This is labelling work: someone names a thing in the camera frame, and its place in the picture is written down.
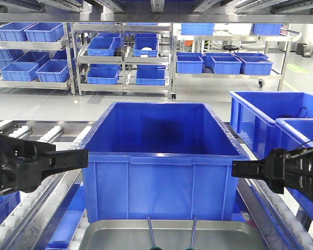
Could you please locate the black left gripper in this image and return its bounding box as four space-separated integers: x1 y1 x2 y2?
0 133 89 196

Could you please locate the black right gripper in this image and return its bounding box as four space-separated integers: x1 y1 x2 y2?
232 147 313 201

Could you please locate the green black cross screwdriver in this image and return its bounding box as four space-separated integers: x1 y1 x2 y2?
147 216 160 250

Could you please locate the stainless steel tray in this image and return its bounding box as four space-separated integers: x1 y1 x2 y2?
79 219 266 249

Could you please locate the blue bin front right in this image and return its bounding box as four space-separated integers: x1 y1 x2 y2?
276 118 313 206

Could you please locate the blue bin at right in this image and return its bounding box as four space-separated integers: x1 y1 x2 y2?
230 91 313 159

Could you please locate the large blue bin on rollers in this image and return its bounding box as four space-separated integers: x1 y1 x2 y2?
79 102 249 223

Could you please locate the steel wheeled cart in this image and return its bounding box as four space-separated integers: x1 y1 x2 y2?
170 28 302 100

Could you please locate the middle steel shelf rack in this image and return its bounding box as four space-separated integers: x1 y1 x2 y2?
72 22 176 100

